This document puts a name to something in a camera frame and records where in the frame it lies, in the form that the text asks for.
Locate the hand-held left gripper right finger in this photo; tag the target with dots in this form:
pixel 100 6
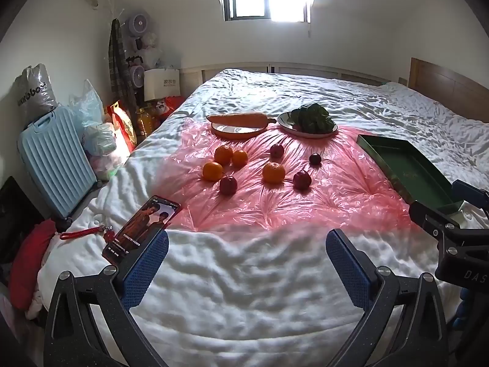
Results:
pixel 347 271

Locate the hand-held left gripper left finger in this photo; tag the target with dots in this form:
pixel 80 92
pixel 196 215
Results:
pixel 147 271

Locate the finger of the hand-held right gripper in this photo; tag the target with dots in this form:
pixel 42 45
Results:
pixel 435 221
pixel 472 195

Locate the green rectangular tray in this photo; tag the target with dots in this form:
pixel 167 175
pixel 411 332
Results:
pixel 412 168

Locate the dark purple plum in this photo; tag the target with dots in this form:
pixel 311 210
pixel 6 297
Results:
pixel 315 158

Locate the orange mandarin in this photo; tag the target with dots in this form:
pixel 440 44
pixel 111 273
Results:
pixel 239 158
pixel 212 171
pixel 223 155
pixel 273 172

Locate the person's right hand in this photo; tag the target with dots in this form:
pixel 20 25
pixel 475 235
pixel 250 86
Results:
pixel 463 298

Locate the smartphone in red case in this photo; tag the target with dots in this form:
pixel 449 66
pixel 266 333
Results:
pixel 141 225

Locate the pink plastic sheet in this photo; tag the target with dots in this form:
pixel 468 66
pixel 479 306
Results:
pixel 267 210

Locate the pink white plastic bag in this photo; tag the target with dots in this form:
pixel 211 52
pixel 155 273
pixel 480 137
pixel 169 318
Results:
pixel 109 164

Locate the wooden headboard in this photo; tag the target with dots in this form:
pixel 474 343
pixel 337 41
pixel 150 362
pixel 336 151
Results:
pixel 447 80

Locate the red cloth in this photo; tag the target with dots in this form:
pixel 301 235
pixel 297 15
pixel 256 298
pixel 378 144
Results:
pixel 28 260

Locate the dark object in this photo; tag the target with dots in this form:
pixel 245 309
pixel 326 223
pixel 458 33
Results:
pixel 17 218

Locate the plastic bag with white contents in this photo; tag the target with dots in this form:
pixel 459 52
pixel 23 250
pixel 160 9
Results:
pixel 100 137

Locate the light blue ribbed suitcase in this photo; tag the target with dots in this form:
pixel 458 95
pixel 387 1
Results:
pixel 57 160

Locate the white dark rimmed plate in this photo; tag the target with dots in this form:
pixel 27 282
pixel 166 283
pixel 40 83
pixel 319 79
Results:
pixel 301 132

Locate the red gift bag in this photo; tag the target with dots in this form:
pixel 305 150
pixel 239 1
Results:
pixel 124 124

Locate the yellow oil bottles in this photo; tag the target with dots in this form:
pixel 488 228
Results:
pixel 144 122

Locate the green leafy vegetable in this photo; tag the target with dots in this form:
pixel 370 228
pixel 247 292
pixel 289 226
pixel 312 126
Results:
pixel 311 116

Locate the orange rimmed plate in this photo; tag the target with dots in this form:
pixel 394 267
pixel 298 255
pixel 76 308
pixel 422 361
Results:
pixel 235 133

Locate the red patterned package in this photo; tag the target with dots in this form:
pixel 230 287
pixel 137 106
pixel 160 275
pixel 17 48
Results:
pixel 170 105

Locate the clear plastic bag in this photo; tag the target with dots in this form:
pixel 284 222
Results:
pixel 87 103

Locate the orange carrot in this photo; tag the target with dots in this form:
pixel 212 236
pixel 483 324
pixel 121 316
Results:
pixel 240 119

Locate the white paper bag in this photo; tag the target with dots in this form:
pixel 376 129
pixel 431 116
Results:
pixel 162 84

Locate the small purple fan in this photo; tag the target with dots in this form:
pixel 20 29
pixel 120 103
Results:
pixel 136 74
pixel 135 25

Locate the plaid scarf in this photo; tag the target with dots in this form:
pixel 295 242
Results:
pixel 116 68

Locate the grey plastic bag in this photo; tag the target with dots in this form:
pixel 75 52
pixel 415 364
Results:
pixel 34 91

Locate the white hanging plastic bags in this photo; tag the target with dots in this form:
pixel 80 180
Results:
pixel 152 47

